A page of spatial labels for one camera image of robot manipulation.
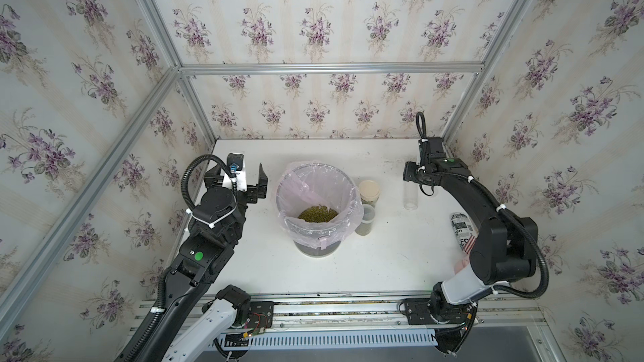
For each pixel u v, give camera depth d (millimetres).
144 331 381
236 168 498
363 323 730
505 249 438
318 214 910
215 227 422
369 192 843
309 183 800
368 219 825
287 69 966
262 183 589
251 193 564
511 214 471
